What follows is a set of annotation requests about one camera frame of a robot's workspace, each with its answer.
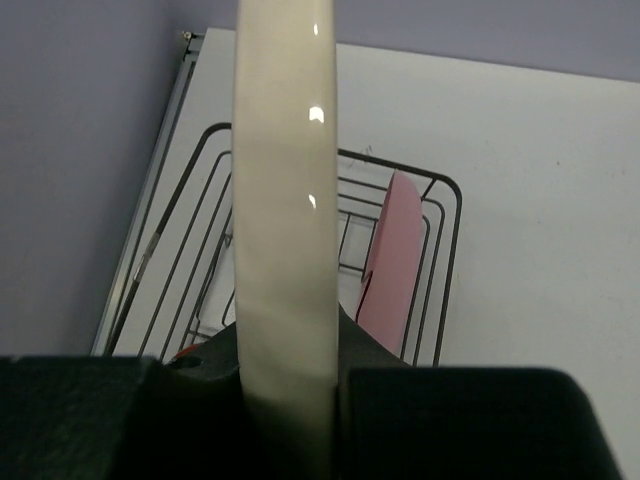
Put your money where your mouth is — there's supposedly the cream floral plate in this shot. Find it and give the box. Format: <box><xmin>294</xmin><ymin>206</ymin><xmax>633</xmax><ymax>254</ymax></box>
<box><xmin>232</xmin><ymin>0</ymin><xmax>341</xmax><ymax>401</ymax></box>

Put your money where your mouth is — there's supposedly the wire dish rack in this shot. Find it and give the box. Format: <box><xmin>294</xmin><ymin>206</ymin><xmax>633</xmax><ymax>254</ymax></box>
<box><xmin>104</xmin><ymin>122</ymin><xmax>462</xmax><ymax>366</ymax></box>

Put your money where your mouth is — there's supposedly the pink plastic plate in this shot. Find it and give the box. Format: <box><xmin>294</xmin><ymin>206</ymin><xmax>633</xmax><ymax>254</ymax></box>
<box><xmin>355</xmin><ymin>171</ymin><xmax>422</xmax><ymax>355</ymax></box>

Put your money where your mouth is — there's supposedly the orange ceramic mug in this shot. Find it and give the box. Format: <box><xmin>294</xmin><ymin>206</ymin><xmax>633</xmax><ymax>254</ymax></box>
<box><xmin>171</xmin><ymin>344</ymin><xmax>201</xmax><ymax>362</ymax></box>

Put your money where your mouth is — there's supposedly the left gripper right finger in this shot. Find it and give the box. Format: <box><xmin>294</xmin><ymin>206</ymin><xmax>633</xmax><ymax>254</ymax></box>
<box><xmin>337</xmin><ymin>314</ymin><xmax>621</xmax><ymax>479</ymax></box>

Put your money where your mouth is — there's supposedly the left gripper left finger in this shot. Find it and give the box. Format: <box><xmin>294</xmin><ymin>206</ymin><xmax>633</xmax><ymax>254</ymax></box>
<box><xmin>1</xmin><ymin>327</ymin><xmax>250</xmax><ymax>479</ymax></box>

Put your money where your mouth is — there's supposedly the aluminium table edge rail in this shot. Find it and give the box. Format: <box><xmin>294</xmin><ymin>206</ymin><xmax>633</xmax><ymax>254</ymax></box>
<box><xmin>91</xmin><ymin>31</ymin><xmax>205</xmax><ymax>355</ymax></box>

